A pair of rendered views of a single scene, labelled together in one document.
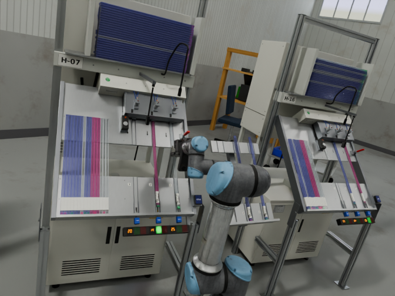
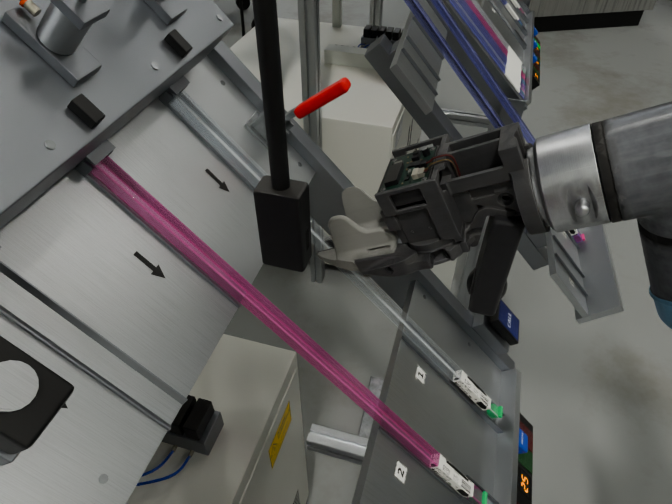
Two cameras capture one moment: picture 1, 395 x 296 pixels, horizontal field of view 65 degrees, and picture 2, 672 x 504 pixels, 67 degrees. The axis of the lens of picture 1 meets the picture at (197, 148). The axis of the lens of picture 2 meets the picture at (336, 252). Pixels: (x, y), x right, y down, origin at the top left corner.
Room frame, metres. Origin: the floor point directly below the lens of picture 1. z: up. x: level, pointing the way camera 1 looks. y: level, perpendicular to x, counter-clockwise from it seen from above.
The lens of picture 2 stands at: (1.37, 0.39, 1.30)
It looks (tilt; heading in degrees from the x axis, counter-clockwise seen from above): 43 degrees down; 313
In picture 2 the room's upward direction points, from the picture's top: straight up
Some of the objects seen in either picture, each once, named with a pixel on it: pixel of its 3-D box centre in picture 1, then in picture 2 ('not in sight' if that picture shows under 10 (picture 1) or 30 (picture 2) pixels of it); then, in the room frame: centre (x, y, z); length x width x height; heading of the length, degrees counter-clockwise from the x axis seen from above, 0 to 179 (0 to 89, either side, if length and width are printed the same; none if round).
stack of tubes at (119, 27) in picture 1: (144, 40); not in sight; (1.81, 0.42, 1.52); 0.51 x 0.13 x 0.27; 116
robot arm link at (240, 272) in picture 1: (234, 275); not in sight; (1.05, -0.25, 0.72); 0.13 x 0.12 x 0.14; 110
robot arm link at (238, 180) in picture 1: (216, 231); not in sight; (1.01, -0.13, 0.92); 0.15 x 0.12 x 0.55; 110
